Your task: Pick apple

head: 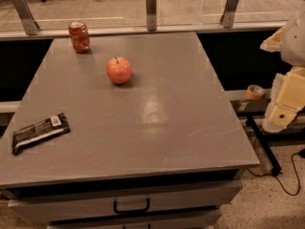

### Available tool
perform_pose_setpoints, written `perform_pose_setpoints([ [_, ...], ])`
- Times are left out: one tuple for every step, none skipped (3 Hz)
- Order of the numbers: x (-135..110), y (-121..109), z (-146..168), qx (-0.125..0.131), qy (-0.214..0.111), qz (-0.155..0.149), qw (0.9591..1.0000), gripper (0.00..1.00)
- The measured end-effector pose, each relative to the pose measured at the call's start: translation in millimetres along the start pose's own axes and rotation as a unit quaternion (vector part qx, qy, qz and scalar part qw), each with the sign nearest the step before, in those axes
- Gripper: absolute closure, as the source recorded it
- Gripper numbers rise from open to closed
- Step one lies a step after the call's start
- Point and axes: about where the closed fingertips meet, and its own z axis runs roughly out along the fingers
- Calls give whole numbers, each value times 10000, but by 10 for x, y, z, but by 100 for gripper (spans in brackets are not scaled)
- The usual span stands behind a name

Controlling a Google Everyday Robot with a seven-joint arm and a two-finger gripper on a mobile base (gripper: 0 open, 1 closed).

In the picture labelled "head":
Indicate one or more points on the black snack bar wrapper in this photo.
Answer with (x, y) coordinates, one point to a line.
(39, 132)

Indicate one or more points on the middle metal railing bracket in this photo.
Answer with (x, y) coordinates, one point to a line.
(151, 15)

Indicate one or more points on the upper grey drawer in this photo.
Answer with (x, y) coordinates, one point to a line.
(121, 202)

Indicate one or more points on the orange soda can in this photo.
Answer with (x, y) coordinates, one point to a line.
(79, 36)

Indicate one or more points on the black metal stand leg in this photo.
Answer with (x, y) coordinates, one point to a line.
(276, 170)

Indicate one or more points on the red apple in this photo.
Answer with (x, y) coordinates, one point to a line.
(119, 70)

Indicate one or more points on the grey drawer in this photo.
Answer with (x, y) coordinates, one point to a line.
(180, 220)
(121, 202)

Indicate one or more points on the left metal railing bracket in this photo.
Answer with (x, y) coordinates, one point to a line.
(29, 24)

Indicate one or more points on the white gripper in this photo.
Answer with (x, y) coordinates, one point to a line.
(294, 42)

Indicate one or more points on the orange tape roll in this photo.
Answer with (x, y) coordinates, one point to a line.
(255, 92)

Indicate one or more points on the right metal railing bracket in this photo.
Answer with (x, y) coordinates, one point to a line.
(227, 18)

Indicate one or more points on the metal railing bracket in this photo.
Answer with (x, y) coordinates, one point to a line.
(151, 15)
(227, 18)
(29, 24)

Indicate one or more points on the lower grey drawer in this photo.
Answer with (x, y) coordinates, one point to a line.
(180, 220)

